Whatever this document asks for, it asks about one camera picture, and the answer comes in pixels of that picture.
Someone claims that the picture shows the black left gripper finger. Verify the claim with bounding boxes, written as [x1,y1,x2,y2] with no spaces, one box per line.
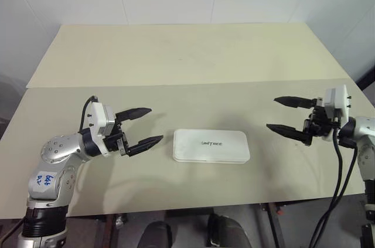
[115,107,153,123]
[127,135,164,157]

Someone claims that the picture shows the metal table leg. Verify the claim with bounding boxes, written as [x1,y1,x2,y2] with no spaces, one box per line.
[264,203,282,248]

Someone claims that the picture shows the dark rounded shape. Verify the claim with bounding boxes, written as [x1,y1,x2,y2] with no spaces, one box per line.
[207,213,247,248]
[142,220,174,248]

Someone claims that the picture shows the white rectangular case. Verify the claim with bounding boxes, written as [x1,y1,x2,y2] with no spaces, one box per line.
[172,128,251,165]

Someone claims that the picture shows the dark brown door frame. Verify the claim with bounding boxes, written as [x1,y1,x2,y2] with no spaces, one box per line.
[356,65,375,91]

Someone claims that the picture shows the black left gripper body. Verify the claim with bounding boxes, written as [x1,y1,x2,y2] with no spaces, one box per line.
[102,118,130,157]

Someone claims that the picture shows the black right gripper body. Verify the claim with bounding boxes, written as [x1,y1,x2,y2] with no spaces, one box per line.
[303,97,343,138]

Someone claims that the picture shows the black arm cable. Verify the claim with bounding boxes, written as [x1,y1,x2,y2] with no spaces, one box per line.
[318,139,360,233]
[79,94,98,132]

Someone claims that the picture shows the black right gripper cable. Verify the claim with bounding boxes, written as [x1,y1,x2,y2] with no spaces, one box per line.
[309,119,344,248]

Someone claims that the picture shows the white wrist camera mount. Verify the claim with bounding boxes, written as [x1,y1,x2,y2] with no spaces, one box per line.
[323,84,352,126]
[87,101,117,158]

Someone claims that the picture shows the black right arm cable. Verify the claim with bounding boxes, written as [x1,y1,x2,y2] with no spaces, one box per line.
[318,139,360,233]

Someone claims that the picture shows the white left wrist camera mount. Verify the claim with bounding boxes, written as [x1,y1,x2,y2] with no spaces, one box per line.
[87,101,117,158]

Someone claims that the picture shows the white handwritten label sticker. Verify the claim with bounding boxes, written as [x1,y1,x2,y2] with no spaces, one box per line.
[31,168,57,193]

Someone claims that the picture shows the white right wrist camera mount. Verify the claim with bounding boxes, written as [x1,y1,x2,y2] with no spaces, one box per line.
[323,84,352,126]

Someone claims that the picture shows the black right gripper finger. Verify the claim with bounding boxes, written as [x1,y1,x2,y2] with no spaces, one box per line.
[274,96,319,110]
[265,124,313,147]

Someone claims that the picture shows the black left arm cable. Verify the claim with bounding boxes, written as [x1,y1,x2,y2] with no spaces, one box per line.
[79,94,98,132]

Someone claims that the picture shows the dark table leg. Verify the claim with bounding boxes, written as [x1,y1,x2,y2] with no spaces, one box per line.
[100,215,115,248]

